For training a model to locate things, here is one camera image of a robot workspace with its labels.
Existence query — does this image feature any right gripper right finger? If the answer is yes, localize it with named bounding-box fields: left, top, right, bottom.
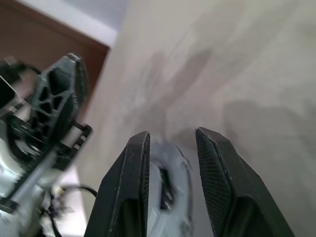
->
left=195, top=126, right=296, bottom=237

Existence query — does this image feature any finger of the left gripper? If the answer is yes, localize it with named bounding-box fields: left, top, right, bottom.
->
left=31, top=52, right=89, bottom=158

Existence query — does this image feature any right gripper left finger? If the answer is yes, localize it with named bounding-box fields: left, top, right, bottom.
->
left=84, top=130, right=151, bottom=237

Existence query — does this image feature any black and silver round object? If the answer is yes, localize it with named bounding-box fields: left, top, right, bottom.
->
left=145, top=139, right=207, bottom=237

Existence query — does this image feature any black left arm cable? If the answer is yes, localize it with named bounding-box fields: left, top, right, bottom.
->
left=39, top=185, right=98, bottom=237

